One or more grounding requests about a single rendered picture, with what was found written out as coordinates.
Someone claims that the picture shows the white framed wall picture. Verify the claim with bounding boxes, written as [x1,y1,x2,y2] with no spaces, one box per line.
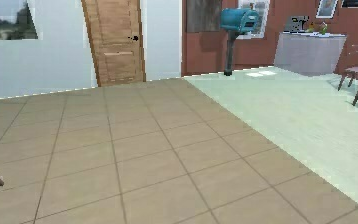
[315,0,339,19]

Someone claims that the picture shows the teal mailbox on post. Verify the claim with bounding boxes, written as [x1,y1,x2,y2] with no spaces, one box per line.
[219,7,260,77]

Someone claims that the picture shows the white framed window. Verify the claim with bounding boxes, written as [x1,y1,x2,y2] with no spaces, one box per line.
[236,0,271,40]

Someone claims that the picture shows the brown chair with pink seat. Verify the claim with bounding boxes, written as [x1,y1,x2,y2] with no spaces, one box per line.
[337,43,358,92]

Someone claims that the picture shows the brown wooden room door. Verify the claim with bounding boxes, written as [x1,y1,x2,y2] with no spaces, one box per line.
[80,0,147,88]

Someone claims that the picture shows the grey coffee machine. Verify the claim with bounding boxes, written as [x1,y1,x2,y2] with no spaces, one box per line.
[283,15,310,34]

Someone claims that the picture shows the window with landscape view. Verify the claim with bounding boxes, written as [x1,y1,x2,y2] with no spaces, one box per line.
[0,0,39,42]

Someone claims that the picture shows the dark framed wall picture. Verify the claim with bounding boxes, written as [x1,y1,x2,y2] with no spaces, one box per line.
[340,0,358,9]

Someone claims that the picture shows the green and yellow small item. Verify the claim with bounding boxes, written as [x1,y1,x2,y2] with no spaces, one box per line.
[306,21,329,35]

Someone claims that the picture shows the grey cloth covered table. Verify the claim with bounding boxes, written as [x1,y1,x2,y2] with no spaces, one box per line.
[273,31,348,77]

